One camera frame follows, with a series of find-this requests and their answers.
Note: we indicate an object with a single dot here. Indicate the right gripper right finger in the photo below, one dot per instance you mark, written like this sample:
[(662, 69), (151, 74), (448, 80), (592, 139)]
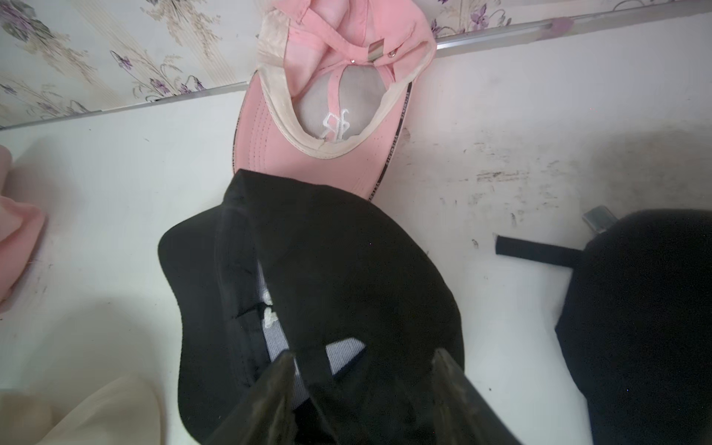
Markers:
[(461, 415)]

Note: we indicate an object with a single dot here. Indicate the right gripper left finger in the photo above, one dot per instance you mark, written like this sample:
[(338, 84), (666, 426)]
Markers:
[(264, 415)]

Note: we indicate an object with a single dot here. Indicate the beige baseball cap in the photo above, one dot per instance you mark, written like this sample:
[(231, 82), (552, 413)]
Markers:
[(126, 411)]

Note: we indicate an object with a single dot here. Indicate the black cap white letter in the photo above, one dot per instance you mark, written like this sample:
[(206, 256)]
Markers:
[(635, 326)]

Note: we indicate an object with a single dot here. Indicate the pink cap left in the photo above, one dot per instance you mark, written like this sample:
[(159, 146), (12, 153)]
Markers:
[(22, 224)]

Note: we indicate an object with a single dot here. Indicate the pink cap back wall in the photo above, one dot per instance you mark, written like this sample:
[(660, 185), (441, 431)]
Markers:
[(333, 82)]

